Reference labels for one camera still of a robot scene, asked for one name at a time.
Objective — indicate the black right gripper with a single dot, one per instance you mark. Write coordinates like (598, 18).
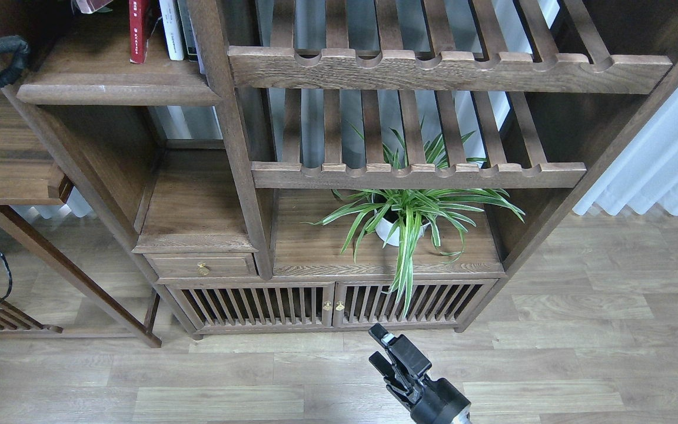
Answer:
(427, 400)

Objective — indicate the red book with photos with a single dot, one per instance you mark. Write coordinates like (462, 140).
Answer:
(143, 18)

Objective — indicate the maroon book white characters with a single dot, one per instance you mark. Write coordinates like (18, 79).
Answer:
(91, 6)

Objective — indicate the white plant pot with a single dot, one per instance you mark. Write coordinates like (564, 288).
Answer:
(401, 228)

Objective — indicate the green spider plant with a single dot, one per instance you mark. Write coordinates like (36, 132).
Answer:
(437, 204)

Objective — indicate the brass drawer knob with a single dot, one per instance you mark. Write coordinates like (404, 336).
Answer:
(202, 269)

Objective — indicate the dark wooden bookshelf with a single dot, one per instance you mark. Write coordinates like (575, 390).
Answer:
(304, 97)

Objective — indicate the pale purple upright book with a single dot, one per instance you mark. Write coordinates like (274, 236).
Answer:
(200, 60)

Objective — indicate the white curtain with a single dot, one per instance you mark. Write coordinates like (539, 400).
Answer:
(645, 174)

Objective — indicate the white upright book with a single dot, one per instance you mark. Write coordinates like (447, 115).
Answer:
(172, 29)

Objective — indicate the dark upright book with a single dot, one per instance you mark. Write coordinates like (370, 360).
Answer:
(187, 30)

